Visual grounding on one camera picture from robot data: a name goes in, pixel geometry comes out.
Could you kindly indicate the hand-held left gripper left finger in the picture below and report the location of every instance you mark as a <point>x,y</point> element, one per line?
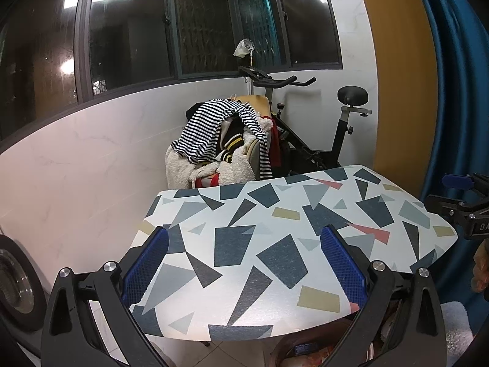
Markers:
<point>147,263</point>

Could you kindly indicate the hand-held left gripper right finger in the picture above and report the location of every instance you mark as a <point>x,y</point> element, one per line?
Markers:
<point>344,267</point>

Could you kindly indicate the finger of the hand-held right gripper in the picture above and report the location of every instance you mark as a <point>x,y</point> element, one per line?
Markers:
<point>456,180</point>
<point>443,203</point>

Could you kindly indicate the blue cardboard box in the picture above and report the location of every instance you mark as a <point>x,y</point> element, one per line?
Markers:
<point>305,348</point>

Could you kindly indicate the brown plastic bin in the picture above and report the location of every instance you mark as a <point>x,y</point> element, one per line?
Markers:
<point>277,356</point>

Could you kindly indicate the person's right hand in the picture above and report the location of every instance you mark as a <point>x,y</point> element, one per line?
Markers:
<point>482,271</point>

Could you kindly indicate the geometric patterned table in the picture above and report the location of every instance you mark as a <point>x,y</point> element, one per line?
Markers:
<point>237,244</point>

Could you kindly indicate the blue curtain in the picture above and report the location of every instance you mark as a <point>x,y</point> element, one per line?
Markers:
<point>462,84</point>

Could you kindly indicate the white fleece jacket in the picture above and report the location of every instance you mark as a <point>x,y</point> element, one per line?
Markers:
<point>179,168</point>

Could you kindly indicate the person's fleece pajama leg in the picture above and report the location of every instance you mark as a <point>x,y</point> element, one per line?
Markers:
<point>454,325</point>

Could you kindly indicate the wooden panel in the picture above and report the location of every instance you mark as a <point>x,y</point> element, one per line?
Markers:
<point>397,84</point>

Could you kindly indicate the black exercise bike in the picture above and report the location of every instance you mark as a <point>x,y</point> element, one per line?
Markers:
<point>353,93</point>

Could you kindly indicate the red garment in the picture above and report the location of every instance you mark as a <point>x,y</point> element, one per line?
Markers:
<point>276,145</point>

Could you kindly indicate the black garment with yellow stripes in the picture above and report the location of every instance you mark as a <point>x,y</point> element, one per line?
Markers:
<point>231,144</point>

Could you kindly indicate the black white striped shirt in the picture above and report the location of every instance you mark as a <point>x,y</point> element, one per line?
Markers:
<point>214,126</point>

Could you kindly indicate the tan chair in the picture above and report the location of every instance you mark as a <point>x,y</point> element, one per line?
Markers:
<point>260,105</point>

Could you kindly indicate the small white fan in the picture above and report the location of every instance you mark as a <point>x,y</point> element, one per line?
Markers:
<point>243,47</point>

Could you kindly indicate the dark window with frame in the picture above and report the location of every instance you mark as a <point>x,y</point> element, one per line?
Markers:
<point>114,26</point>

